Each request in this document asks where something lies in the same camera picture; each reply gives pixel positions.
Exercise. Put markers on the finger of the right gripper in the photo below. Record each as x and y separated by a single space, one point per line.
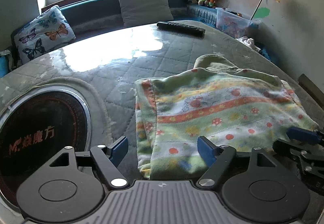
306 136
309 165

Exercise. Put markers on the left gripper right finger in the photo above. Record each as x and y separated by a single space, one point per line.
217 159

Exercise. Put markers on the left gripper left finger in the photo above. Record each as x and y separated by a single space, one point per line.
107 159

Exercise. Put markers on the colourful printed child's garment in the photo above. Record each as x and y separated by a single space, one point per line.
241 108

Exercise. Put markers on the black remote control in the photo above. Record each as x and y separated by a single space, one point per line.
181 28

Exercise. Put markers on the clear plastic storage box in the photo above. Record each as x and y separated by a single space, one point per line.
234 25

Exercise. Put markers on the blue folded blanket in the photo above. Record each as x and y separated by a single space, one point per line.
6 62

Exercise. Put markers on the butterfly print pillow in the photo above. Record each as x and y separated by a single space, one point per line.
47 32

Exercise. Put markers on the plain white cushion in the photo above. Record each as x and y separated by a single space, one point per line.
140 12

